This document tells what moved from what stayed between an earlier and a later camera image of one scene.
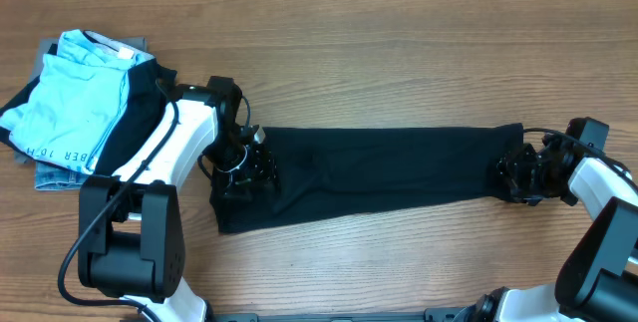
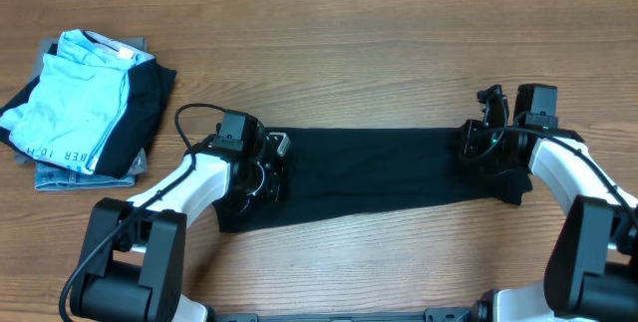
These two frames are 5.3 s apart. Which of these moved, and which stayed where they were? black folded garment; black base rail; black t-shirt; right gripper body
Moved: right gripper body
Stayed: black folded garment; black base rail; black t-shirt
